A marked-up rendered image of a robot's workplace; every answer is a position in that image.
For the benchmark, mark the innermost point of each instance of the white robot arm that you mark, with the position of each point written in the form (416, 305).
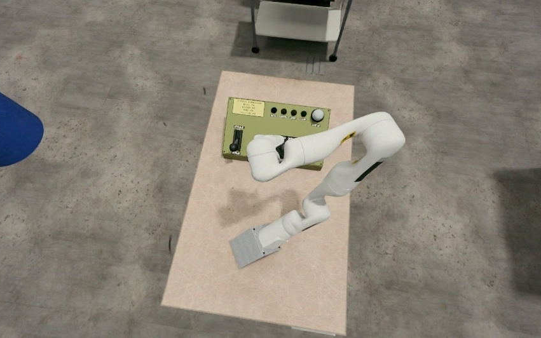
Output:
(380, 135)

